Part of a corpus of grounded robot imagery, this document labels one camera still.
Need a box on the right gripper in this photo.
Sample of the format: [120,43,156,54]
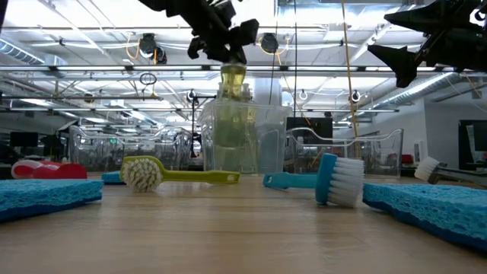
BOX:
[367,0,487,88]

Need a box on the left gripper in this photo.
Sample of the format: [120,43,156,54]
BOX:
[167,0,260,64]

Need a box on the clear yellow-green soap bottle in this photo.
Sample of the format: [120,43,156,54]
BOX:
[243,84,269,173]
[212,60,250,153]

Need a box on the light blue sponge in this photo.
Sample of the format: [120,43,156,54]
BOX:
[361,182,487,254]
[100,170,123,186]
[0,178,104,225]

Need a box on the red dish brush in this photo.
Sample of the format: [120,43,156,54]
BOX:
[10,159,88,180]

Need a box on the black monitor screen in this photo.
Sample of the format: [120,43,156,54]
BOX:
[458,119,487,171]
[286,116,334,146]
[9,132,39,148]

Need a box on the clear deep plastic bin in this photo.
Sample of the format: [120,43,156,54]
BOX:
[197,99,293,177]

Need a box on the clear shallow plastic tray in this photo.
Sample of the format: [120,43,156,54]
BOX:
[285,128,405,180]
[68,125,193,172]

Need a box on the green dish brush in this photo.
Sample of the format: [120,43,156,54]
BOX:
[119,155,241,193]

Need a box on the dark grey dish brush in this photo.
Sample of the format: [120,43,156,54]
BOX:
[413,155,487,190]

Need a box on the blue dish brush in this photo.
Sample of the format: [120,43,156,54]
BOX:
[262,152,365,209]

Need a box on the black ceiling cable reel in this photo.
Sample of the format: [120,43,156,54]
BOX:
[137,33,168,65]
[259,32,281,54]

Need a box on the silver ventilation duct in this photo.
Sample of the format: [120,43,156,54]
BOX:
[0,37,69,77]
[364,72,457,111]

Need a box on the black hanging cable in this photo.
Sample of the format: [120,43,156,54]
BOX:
[292,0,298,119]

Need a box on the yellow hanging cable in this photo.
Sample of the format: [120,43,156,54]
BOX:
[339,0,361,159]

